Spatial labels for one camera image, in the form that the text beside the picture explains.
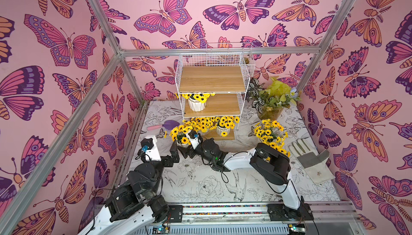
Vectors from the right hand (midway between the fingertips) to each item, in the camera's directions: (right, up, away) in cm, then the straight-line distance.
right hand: (183, 137), depth 84 cm
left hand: (-4, +2, -20) cm, 20 cm away
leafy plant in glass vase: (+49, +19, +10) cm, 53 cm away
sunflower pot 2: (+10, +6, +4) cm, 13 cm away
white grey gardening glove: (+72, -15, +4) cm, 73 cm away
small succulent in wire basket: (+36, +44, +10) cm, 57 cm away
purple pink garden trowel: (-13, +5, +20) cm, 24 cm away
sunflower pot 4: (+47, +2, +4) cm, 47 cm away
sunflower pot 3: (+22, +7, +6) cm, 24 cm away
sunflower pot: (+8, +18, -7) cm, 21 cm away
